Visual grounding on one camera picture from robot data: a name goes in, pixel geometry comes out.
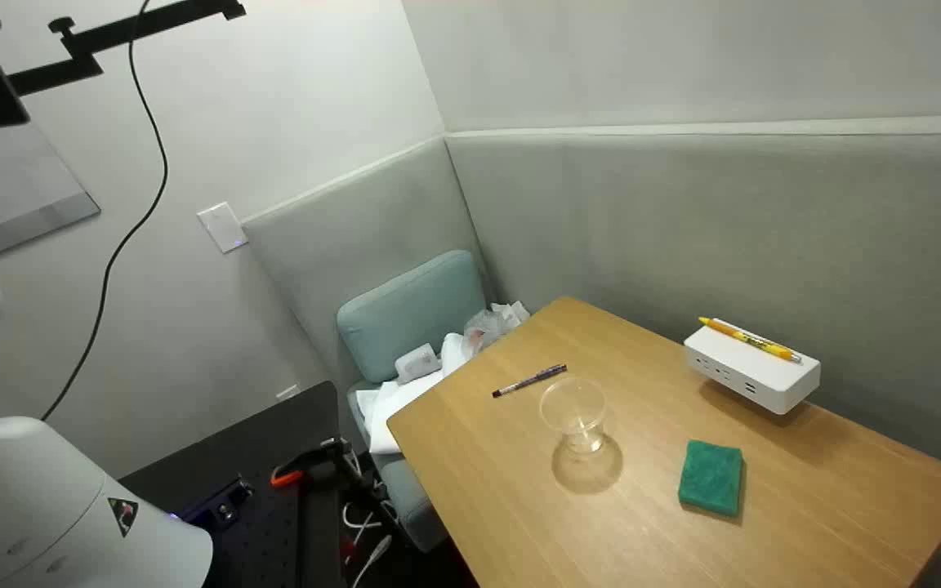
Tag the white wall switch plate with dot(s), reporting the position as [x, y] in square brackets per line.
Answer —
[222, 227]

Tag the orange handled clamp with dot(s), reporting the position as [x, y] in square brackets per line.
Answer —
[295, 467]

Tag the white box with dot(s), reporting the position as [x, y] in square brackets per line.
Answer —
[753, 373]

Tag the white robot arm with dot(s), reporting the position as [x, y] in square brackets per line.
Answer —
[70, 522]

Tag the wall whiteboard panel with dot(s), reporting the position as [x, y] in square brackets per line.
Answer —
[37, 186]

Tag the clear glass bowl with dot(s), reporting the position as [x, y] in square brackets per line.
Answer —
[586, 458]

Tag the black pen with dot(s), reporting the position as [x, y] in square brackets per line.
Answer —
[531, 379]

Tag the white papers pile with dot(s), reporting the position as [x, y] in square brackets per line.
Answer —
[380, 403]

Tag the green sponge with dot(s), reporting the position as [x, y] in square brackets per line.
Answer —
[715, 477]

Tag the light blue chair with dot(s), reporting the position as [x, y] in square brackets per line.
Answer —
[392, 333]

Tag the yellow marker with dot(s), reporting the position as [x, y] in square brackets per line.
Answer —
[751, 336]

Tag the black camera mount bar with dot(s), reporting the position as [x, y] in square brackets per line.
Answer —
[82, 47]

